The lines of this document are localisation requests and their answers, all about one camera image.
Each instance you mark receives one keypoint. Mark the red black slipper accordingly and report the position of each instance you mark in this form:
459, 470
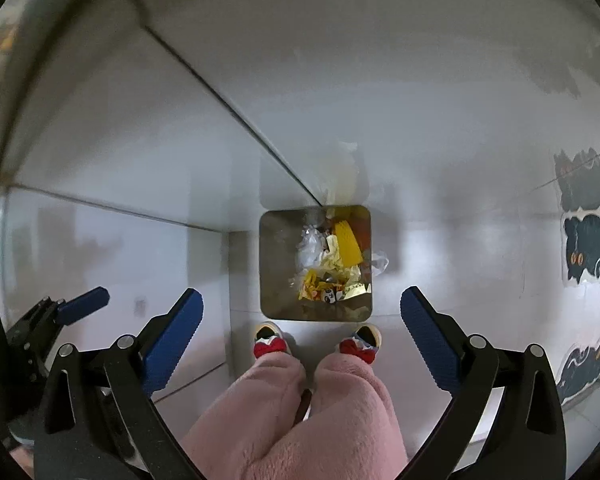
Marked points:
364, 343
268, 339

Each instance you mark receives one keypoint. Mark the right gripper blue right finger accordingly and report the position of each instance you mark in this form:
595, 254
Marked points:
436, 337

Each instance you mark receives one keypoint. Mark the lower black cat sticker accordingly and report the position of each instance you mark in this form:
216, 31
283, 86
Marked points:
579, 369

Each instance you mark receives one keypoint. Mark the yellow foam fruit net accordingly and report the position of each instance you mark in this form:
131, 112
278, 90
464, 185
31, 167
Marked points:
350, 251

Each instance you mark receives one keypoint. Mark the right red black slipper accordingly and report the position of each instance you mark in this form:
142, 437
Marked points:
364, 343

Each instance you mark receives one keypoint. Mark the yellow snack wrapper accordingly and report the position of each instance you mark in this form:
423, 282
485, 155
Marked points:
330, 288

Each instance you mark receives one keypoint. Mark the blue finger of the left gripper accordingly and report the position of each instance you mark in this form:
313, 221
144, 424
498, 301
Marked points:
70, 312

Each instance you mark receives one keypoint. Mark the clear crumpled plastic wrap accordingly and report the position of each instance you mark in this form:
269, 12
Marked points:
311, 247

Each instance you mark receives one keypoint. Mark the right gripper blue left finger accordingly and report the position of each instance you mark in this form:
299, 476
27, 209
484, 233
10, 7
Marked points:
165, 338

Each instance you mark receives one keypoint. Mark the left red black slipper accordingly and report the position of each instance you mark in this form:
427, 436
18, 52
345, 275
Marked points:
268, 339

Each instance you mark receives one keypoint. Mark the black cat wall sticker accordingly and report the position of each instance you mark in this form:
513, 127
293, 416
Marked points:
582, 247

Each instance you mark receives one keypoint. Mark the square metal trash bin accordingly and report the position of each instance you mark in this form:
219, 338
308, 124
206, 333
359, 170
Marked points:
280, 278

